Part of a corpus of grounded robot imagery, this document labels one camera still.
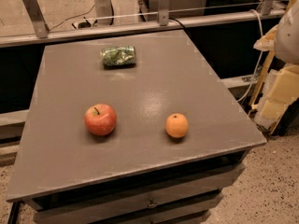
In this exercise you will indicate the green soda can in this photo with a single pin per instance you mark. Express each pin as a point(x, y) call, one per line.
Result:
point(118, 56)

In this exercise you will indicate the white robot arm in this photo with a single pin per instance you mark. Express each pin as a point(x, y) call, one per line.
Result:
point(283, 39)

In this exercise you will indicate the grey drawer cabinet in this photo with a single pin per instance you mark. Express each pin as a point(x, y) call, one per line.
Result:
point(137, 173)

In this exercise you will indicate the orange fruit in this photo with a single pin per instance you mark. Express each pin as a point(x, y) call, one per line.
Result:
point(176, 125)

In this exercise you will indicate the red apple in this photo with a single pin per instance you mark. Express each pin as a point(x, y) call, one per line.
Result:
point(100, 119)

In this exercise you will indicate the white power strip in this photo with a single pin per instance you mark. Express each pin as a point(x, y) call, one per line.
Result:
point(81, 25)

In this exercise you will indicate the white floor pillar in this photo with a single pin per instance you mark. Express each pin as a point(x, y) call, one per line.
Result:
point(104, 12)

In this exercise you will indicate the metal railing beam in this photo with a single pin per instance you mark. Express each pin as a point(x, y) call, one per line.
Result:
point(128, 29)

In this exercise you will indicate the middle metal bracket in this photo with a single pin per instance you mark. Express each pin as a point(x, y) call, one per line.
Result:
point(163, 12)

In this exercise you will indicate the metal bracket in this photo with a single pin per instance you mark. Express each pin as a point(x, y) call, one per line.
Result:
point(36, 17)
point(265, 7)
point(163, 12)

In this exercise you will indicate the right metal bracket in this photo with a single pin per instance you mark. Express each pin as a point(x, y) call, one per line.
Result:
point(265, 7)

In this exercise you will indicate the left metal bracket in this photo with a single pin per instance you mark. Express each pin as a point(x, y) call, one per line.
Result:
point(36, 17)

